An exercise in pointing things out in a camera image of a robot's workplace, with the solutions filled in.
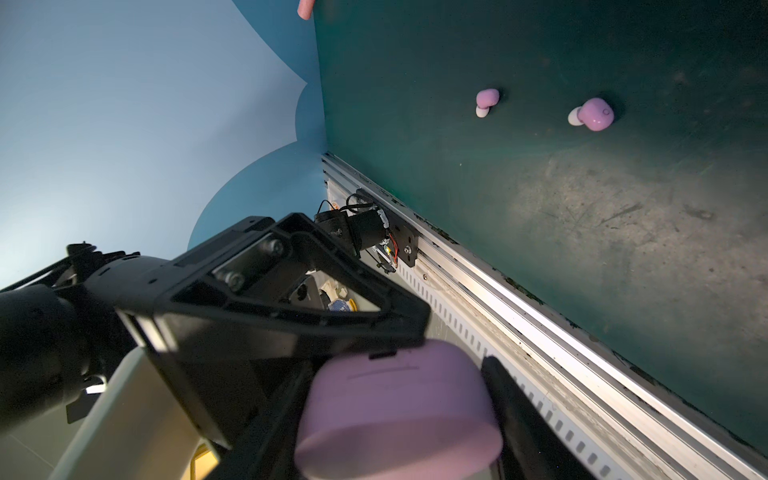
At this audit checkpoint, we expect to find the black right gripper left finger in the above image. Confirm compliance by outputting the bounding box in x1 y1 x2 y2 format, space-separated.
208 361 314 480

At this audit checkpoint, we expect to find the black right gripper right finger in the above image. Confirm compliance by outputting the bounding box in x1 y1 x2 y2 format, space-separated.
481 356 593 480

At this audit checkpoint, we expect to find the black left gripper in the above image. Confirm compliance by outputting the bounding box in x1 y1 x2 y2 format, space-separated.
113 214 430 448

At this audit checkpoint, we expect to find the purple earbud charging case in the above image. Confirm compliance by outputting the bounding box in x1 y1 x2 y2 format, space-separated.
294 340 503 479

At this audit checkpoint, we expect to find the pink earbud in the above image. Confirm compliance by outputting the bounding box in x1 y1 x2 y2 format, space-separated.
475 88 501 118
567 97 615 132

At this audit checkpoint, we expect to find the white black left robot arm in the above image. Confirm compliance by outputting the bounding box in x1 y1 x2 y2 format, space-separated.
1 213 430 479

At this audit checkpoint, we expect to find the purple pink toy scoop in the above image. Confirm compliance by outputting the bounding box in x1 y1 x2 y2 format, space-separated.
297 0 316 21

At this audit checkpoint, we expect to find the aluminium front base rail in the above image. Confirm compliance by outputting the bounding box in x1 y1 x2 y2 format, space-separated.
322 154 767 479

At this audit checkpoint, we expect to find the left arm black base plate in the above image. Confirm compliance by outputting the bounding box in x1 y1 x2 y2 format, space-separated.
350 188 419 268

